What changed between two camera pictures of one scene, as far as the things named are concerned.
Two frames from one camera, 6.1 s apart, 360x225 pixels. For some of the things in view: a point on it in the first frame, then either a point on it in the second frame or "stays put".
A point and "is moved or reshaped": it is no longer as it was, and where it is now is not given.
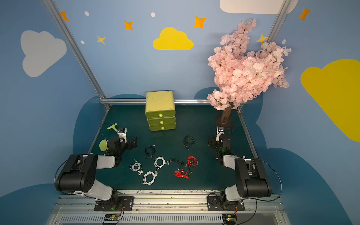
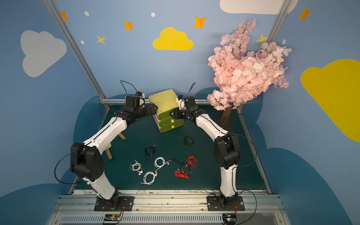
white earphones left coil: (136, 167) stays put
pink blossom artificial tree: (239, 76) stays put
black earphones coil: (149, 150) stays put
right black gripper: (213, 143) -> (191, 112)
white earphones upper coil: (159, 161) stays put
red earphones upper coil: (192, 161) stays put
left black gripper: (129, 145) -> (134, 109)
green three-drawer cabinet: (160, 111) is moved or reshaped
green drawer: (160, 113) is moved or reshaped
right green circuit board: (229, 218) stays put
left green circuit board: (112, 217) stays put
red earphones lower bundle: (180, 174) stays put
